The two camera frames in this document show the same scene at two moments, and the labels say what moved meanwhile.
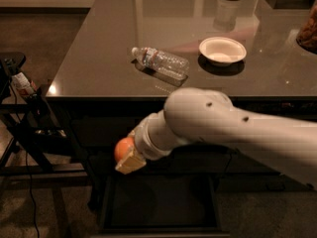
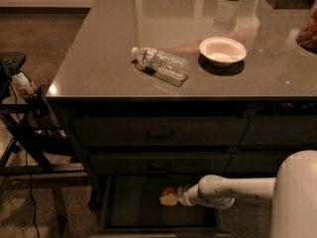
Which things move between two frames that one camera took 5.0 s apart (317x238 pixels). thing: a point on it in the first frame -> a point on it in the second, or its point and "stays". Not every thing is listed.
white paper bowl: x=222 y=51 stays
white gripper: x=143 y=142 -> x=182 y=195
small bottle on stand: x=23 y=85 stays
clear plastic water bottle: x=161 y=61 stays
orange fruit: x=123 y=147 -> x=167 y=191
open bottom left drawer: x=166 y=203 stays
